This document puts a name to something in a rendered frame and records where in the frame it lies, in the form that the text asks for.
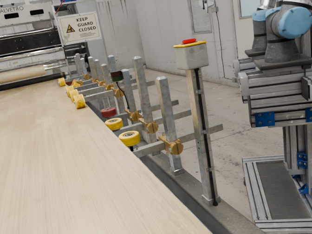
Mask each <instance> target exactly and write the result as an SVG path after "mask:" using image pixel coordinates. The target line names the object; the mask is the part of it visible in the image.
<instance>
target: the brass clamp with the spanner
mask: <svg viewBox="0 0 312 234"><path fill-rule="evenodd" d="M124 112H127V113H128V117H129V118H128V119H129V120H130V121H132V122H133V121H135V122H137V121H138V119H139V118H141V116H140V114H139V111H138V110H137V111H134V112H129V109H124Z"/></svg>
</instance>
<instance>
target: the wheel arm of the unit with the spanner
mask: <svg viewBox="0 0 312 234"><path fill-rule="evenodd" d="M171 103H172V106H174V105H178V104H179V101H178V99H173V100H171ZM160 109H161V107H160V103H159V104H154V105H151V110H152V112H153V111H157V110H160ZM137 110H138V111H139V113H141V109H137ZM113 118H121V119H122V120H124V119H127V118H129V117H128V113H127V112H125V113H121V114H118V115H114V116H112V117H111V118H107V117H106V120H110V119H113Z"/></svg>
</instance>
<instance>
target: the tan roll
mask: <svg viewBox="0 0 312 234"><path fill-rule="evenodd" d="M65 66H67V64H61V65H55V66H50V67H46V68H44V65H36V66H31V67H27V68H22V69H17V70H12V71H6V72H1V73H0V84H2V83H7V82H12V81H16V80H21V79H25V78H31V77H36V76H41V75H45V74H46V72H45V71H47V70H51V69H56V68H60V67H65Z"/></svg>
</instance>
